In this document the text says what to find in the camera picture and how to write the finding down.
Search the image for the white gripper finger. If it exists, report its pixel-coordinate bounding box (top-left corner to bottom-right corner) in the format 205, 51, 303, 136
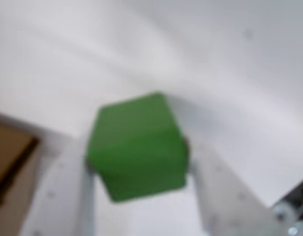
18, 157, 95, 236
189, 144, 285, 236

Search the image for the green cube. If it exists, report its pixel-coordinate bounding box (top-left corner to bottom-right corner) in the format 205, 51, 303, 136
86, 91, 189, 204

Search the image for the brown cardboard box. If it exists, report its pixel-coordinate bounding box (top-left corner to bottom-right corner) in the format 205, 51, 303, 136
0, 124, 43, 209

